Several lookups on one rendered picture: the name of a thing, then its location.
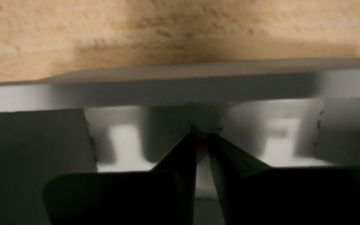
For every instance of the white star-shaped pin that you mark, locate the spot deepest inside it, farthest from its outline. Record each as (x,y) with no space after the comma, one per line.
(199,133)

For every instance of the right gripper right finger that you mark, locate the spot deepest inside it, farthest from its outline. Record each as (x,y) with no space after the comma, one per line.
(251,194)

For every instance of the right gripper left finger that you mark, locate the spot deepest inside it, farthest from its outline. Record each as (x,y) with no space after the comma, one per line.
(127,197)

